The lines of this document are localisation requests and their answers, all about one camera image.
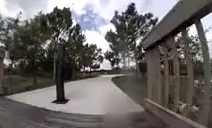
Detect grass strip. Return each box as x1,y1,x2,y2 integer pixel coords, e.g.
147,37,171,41
111,73,149,107

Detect tall dark trees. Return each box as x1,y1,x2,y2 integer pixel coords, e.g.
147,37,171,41
103,2,159,73

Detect pale concrete path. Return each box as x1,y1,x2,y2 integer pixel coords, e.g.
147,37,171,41
5,73,146,116

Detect row of trees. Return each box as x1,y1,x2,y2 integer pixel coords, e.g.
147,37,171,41
0,5,105,84

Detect wooden pergola shelter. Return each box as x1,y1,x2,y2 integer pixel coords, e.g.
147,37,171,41
140,0,212,128

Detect dark paved ground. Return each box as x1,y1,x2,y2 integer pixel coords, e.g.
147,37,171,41
0,95,172,128

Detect dark bollard post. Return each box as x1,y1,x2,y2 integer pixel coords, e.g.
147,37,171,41
51,43,70,105

